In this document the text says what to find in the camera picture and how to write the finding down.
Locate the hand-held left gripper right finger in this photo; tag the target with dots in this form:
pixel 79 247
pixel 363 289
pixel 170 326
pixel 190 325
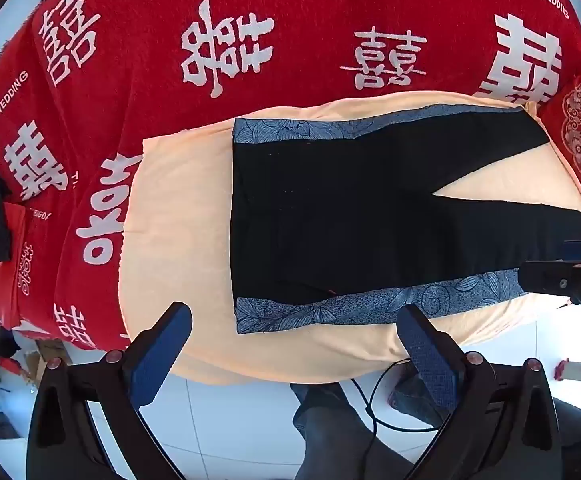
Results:
pixel 430 360

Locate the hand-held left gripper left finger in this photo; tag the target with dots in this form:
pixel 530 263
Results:
pixel 158 355

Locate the black pants with blue patterned sides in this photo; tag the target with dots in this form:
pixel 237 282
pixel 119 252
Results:
pixel 350 220

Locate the cream towel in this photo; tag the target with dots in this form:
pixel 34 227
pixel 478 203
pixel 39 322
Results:
pixel 180 240

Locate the cardboard box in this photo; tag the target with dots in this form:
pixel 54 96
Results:
pixel 33 366

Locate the red printed blanket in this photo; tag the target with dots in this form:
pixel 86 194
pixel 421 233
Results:
pixel 295 20

